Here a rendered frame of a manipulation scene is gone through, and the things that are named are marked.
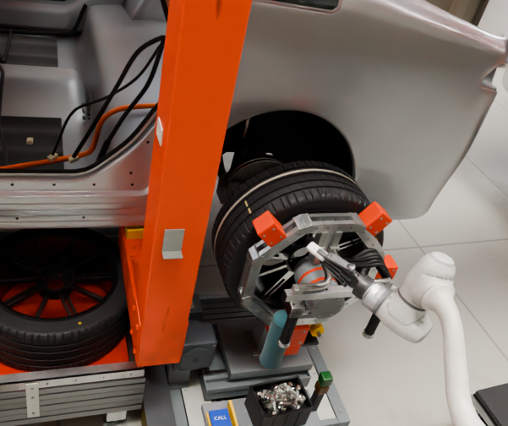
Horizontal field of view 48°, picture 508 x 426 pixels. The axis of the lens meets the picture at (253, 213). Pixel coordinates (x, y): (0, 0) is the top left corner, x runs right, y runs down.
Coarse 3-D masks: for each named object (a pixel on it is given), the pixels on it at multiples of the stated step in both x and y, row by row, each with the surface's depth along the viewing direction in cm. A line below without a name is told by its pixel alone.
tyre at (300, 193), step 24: (288, 168) 212; (312, 168) 213; (336, 168) 221; (240, 192) 214; (264, 192) 207; (288, 192) 203; (312, 192) 202; (336, 192) 205; (360, 192) 217; (216, 216) 223; (240, 216) 207; (288, 216) 202; (216, 240) 220; (240, 240) 204; (240, 264) 211
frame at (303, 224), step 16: (288, 224) 200; (304, 224) 195; (320, 224) 197; (336, 224) 199; (352, 224) 202; (288, 240) 198; (368, 240) 210; (256, 256) 199; (384, 256) 218; (256, 272) 204; (368, 272) 223; (240, 288) 214; (256, 304) 216; (304, 320) 231; (320, 320) 233
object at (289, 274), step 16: (304, 240) 216; (352, 240) 223; (272, 256) 216; (288, 256) 219; (304, 256) 228; (272, 272) 248; (288, 272) 225; (256, 288) 230; (272, 288) 229; (288, 288) 242; (272, 304) 232
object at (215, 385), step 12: (216, 336) 270; (216, 348) 268; (216, 360) 263; (204, 372) 254; (216, 372) 254; (300, 372) 268; (204, 384) 251; (216, 384) 253; (228, 384) 254; (240, 384) 256; (252, 384) 254; (204, 396) 252; (216, 396) 252; (228, 396) 255
